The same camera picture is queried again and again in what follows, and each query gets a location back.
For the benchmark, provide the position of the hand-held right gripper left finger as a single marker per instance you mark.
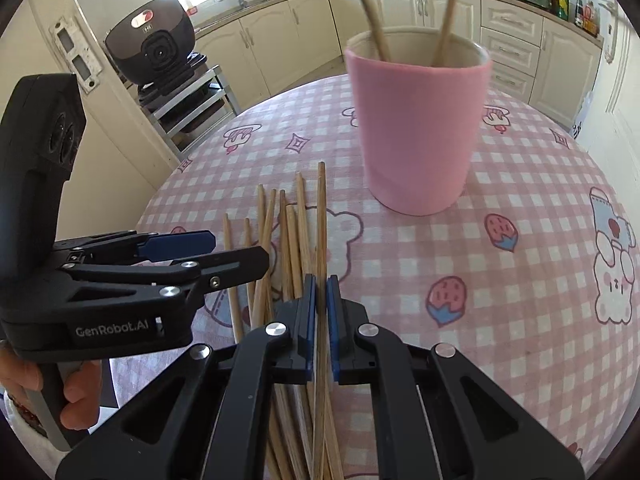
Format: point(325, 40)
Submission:
point(310, 310)

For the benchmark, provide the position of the person's left hand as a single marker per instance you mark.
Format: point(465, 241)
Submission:
point(80, 395)

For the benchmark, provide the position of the black electric grill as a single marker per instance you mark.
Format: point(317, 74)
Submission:
point(195, 62)

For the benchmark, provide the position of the bunch of wooden chopsticks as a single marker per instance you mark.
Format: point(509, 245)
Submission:
point(287, 240)

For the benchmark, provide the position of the orange bottle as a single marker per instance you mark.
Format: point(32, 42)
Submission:
point(591, 19)

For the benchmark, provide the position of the metal kitchen rack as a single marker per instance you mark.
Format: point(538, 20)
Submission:
point(210, 105)

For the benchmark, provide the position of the dark bottle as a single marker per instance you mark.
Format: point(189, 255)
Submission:
point(579, 10)

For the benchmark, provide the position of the white door with lock plate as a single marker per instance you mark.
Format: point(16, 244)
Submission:
point(125, 125)

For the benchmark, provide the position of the black rice cooker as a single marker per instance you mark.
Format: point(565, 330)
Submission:
point(150, 40)

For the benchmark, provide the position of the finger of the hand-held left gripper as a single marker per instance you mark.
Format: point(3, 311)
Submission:
point(235, 262)
point(180, 245)

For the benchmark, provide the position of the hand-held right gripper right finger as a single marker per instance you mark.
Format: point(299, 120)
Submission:
point(333, 320)

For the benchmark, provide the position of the pink cup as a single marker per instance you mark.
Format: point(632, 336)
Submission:
point(415, 135)

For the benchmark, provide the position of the white panelled door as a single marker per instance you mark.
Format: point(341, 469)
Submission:
point(625, 100)

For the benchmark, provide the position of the long wooden chopstick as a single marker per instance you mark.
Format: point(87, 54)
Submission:
point(447, 15)
point(372, 10)
point(321, 220)

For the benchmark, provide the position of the cream kitchen cabinets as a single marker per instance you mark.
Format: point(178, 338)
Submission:
point(300, 35)

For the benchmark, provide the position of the green bottle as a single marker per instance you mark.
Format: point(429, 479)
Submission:
point(561, 2)

